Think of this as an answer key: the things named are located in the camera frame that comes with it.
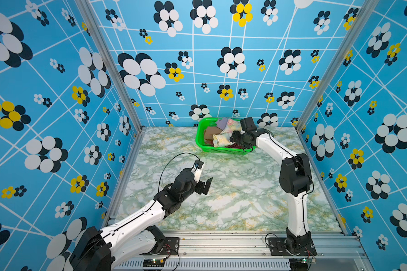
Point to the left green circuit board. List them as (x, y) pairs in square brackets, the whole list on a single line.
[(154, 263)]

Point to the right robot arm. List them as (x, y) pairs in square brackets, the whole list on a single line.
[(295, 179)]

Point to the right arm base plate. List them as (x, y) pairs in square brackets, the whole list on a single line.
[(281, 247)]

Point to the red polka dot skirt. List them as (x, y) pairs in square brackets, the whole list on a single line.
[(236, 146)]

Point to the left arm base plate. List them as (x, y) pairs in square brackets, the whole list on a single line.
[(169, 246)]

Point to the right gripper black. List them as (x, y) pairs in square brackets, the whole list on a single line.
[(234, 138)]

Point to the right aluminium corner post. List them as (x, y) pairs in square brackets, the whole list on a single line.
[(366, 11)]

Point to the aluminium corner post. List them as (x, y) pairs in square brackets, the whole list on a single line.
[(89, 18), (366, 11)]

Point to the tan rolled skirt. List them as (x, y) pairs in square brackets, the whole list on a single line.
[(210, 131)]

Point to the green plastic basket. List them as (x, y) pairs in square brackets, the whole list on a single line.
[(207, 146)]

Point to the left aluminium corner post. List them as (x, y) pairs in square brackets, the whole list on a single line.
[(89, 18)]

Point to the right green circuit board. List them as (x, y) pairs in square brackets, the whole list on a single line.
[(301, 264)]

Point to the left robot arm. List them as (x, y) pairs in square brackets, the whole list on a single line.
[(105, 249)]

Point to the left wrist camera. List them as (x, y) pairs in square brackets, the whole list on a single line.
[(197, 170)]

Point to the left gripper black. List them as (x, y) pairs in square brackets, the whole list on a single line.
[(201, 186)]

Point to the lavender rolled skirt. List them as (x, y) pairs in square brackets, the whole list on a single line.
[(222, 123)]

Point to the aluminium front frame rail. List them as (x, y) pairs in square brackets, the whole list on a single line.
[(248, 251)]

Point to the floral pastel skirt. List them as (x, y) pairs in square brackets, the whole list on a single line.
[(223, 139)]

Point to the green circuit board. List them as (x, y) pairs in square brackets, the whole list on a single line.
[(301, 264), (154, 263)]

